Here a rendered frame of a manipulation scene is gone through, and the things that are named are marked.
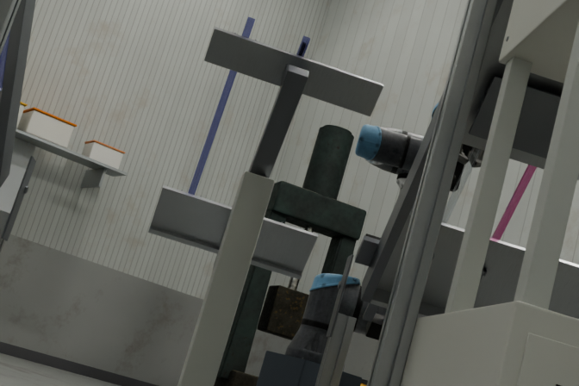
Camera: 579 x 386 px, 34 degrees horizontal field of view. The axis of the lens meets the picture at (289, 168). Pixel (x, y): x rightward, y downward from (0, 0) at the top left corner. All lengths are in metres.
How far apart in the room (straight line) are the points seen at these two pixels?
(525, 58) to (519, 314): 0.48
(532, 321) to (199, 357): 0.87
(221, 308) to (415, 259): 0.48
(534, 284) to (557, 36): 0.39
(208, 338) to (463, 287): 0.62
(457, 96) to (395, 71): 10.12
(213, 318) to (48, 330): 9.82
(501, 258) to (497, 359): 0.89
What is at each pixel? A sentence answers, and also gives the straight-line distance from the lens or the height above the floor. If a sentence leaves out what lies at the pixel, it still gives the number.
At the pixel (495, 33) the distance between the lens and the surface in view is 1.69.
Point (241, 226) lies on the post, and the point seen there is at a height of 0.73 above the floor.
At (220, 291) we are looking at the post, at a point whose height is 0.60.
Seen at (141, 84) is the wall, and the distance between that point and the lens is 12.02.
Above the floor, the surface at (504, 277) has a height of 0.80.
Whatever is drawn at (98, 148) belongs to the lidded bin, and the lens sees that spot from 11.07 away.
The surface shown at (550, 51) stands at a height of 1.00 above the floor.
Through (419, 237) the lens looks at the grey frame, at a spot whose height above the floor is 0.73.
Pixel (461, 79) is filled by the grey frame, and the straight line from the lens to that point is 1.51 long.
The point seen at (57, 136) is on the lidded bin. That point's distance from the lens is 10.85.
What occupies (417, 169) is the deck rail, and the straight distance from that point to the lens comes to 1.76.
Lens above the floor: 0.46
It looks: 13 degrees up
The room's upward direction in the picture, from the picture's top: 16 degrees clockwise
